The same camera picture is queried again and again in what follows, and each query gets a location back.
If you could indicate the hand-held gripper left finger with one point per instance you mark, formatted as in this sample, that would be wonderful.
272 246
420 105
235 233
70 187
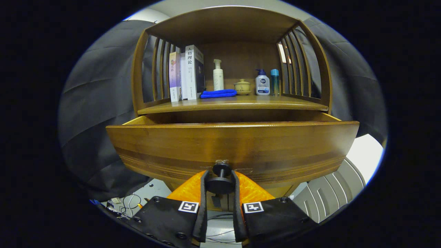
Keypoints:
204 206

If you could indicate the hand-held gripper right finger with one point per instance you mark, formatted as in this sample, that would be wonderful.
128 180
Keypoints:
237 213

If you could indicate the wooden drawer with black knob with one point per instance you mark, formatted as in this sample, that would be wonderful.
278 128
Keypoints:
241 144

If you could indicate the wooden countertop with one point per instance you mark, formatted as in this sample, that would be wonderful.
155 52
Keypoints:
241 101

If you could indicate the wooden cabinet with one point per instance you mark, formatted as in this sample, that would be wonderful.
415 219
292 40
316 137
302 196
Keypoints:
224 31

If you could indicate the white grey unit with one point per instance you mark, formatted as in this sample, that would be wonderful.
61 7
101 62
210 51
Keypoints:
330 193

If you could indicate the blue folded cloth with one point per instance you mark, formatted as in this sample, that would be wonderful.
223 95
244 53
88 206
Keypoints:
217 93

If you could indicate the yellow lidded teacup with saucer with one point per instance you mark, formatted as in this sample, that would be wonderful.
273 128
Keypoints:
242 86

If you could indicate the thick white book dark cover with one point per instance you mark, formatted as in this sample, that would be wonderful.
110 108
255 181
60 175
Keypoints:
190 79

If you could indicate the white foam pump bottle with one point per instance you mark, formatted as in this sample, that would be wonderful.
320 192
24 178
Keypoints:
218 79

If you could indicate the thin white book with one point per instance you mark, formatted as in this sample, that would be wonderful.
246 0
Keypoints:
183 79

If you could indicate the white bottle blue pump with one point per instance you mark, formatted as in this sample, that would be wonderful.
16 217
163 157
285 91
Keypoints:
262 86

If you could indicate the purple book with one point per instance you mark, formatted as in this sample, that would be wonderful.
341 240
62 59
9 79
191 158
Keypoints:
174 75

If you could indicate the teal spray bottle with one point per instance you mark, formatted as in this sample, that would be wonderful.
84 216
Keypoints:
275 82

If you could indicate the black backdrop cloth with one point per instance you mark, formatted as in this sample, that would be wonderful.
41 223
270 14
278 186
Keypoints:
93 103

